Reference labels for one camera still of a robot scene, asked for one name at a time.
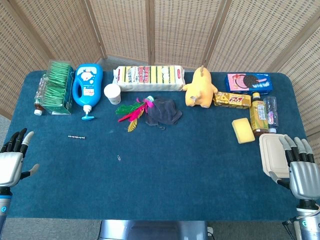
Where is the pack of yellow sponges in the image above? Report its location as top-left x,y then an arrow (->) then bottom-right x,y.
113,64 -> 187,93

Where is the blue cartoon pump bottle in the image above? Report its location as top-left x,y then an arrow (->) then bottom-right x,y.
72,63 -> 104,121

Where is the blue felt table mat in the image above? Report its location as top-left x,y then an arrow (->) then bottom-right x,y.
0,70 -> 309,222

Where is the blue cookie box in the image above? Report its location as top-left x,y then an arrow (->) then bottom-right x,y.
224,72 -> 274,96

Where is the yellow plush toy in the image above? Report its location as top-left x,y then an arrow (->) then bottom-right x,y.
182,65 -> 219,109

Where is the dark grey cloth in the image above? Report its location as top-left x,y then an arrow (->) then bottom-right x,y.
145,96 -> 183,130

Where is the colourful feather shuttlecock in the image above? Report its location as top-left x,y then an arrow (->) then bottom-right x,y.
115,95 -> 155,133

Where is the yellow biscuit box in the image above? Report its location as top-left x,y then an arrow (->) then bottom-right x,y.
212,91 -> 252,110

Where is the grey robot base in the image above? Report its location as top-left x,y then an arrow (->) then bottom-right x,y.
98,219 -> 209,240

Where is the clear box of green packets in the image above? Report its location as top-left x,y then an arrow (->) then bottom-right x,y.
39,59 -> 75,116

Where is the green tea bottle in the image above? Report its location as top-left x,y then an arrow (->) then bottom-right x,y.
249,91 -> 270,138

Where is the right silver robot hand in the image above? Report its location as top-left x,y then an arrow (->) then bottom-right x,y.
268,134 -> 320,200

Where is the woven folding screen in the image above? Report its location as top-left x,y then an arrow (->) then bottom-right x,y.
0,0 -> 320,137

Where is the clear bottle purple label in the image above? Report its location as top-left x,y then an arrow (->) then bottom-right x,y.
263,96 -> 279,134

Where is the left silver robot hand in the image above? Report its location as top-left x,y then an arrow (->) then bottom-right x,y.
0,127 -> 40,188

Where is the yellow sponge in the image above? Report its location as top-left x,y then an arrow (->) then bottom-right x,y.
231,117 -> 256,145

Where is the brown drink bottle white cap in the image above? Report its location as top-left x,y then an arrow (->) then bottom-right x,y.
33,73 -> 50,116

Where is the beige takeaway food box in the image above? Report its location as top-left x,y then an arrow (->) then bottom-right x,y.
258,133 -> 291,179

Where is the white paper cup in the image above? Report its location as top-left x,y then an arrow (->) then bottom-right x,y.
103,83 -> 122,105

